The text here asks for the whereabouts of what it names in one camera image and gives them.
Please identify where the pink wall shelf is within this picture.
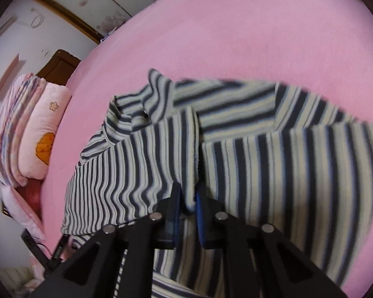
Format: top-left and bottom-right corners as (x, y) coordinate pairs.
(0, 53), (21, 100)

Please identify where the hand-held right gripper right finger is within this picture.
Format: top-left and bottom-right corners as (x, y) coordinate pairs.
(195, 183), (349, 298)

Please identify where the pink pillow with orange print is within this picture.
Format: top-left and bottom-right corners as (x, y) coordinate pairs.
(17, 82), (73, 181)

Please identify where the folded pink quilt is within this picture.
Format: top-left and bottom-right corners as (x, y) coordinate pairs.
(0, 73), (47, 181)

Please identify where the white coiled cable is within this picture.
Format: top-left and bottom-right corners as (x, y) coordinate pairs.
(29, 8), (44, 28)

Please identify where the floral sliding-door wardrobe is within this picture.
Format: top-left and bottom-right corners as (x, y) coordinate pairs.
(28, 0), (187, 44)

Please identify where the striped long-sleeve shirt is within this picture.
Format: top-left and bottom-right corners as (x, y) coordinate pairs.
(60, 68), (373, 298)

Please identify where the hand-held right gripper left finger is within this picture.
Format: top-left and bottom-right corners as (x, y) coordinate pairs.
(28, 183), (183, 298)

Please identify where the pink bed blanket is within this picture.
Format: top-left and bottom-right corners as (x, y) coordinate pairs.
(37, 0), (373, 255)

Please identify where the dark wooden headboard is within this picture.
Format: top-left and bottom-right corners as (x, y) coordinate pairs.
(37, 49), (81, 87)

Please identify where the blue and white box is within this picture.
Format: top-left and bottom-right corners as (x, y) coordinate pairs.
(100, 26), (125, 42)

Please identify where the small white pillow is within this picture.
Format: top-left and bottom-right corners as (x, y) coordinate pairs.
(0, 185), (46, 239)

